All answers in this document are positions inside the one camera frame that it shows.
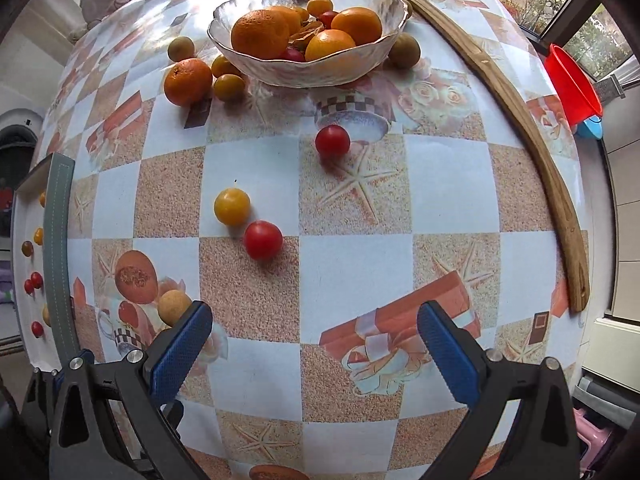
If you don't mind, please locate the pink plastic stool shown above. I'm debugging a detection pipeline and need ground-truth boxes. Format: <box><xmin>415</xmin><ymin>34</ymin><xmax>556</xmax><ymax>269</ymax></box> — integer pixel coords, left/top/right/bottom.
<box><xmin>572</xmin><ymin>407</ymin><xmax>616</xmax><ymax>461</ymax></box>

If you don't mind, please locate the orange peel piece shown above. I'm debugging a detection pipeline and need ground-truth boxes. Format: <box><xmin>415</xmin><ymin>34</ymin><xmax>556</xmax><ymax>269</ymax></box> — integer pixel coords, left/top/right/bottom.
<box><xmin>289</xmin><ymin>21</ymin><xmax>323</xmax><ymax>47</ymax></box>

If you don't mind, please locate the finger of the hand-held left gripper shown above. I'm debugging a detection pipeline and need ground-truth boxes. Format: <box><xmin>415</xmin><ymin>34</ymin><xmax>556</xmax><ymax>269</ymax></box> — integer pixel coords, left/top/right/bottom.
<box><xmin>22</xmin><ymin>350</ymin><xmax>96</xmax><ymax>436</ymax></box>

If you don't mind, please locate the white tray with grey rim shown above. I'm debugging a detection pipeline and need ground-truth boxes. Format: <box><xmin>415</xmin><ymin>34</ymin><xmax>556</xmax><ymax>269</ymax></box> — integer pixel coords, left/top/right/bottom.
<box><xmin>11</xmin><ymin>152</ymin><xmax>81</xmax><ymax>371</ymax></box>

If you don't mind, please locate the checkered printed tablecloth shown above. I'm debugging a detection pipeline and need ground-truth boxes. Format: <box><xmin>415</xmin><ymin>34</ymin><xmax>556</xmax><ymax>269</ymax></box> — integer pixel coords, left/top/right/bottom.
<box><xmin>30</xmin><ymin>0</ymin><xmax>593</xmax><ymax>480</ymax></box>

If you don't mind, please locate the clear glass bowl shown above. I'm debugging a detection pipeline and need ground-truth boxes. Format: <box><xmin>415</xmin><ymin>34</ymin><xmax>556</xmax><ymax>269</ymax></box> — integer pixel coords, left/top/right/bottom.
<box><xmin>207</xmin><ymin>0</ymin><xmax>411</xmax><ymax>88</ymax></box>

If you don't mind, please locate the white washing machine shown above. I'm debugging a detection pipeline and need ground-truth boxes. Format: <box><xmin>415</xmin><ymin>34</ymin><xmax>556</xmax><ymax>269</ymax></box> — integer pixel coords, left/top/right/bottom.
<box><xmin>0</xmin><ymin>110</ymin><xmax>41</xmax><ymax>241</ymax></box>

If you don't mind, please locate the amber cherry tomato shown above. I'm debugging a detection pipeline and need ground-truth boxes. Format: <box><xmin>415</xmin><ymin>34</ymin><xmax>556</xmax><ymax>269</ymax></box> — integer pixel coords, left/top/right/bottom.
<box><xmin>211</xmin><ymin>55</ymin><xmax>241</xmax><ymax>79</ymax></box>
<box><xmin>214</xmin><ymin>74</ymin><xmax>246</xmax><ymax>101</ymax></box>

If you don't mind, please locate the large orange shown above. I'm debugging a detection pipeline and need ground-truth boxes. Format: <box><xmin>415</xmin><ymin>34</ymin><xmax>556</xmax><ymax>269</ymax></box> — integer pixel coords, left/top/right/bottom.
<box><xmin>231</xmin><ymin>9</ymin><xmax>292</xmax><ymax>60</ymax></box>

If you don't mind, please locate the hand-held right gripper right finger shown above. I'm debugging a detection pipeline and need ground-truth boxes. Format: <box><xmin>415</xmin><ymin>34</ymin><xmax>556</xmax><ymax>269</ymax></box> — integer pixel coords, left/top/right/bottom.
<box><xmin>416</xmin><ymin>301</ymin><xmax>583</xmax><ymax>480</ymax></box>

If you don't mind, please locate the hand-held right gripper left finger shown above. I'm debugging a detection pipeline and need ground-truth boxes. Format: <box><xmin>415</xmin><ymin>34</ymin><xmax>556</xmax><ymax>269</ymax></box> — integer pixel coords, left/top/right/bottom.
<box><xmin>47</xmin><ymin>301</ymin><xmax>214</xmax><ymax>480</ymax></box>

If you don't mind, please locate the long curved wooden stick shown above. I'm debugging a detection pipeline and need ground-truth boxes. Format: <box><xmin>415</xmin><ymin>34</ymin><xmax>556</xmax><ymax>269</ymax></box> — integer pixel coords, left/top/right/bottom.
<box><xmin>345</xmin><ymin>0</ymin><xmax>591</xmax><ymax>313</ymax></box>

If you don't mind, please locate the orange mandarin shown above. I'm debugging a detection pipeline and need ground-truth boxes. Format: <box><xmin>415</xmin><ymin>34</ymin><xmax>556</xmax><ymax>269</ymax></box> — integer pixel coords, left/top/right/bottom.
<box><xmin>164</xmin><ymin>58</ymin><xmax>213</xmax><ymax>107</ymax></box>

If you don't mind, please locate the red plastic basin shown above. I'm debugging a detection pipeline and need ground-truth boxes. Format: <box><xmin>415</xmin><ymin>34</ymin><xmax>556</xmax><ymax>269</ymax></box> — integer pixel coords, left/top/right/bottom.
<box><xmin>544</xmin><ymin>43</ymin><xmax>604</xmax><ymax>126</ymax></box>

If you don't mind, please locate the blue plastic basin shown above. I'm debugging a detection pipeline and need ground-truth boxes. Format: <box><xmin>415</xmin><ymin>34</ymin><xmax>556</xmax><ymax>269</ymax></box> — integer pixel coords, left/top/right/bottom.
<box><xmin>574</xmin><ymin>115</ymin><xmax>605</xmax><ymax>139</ymax></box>

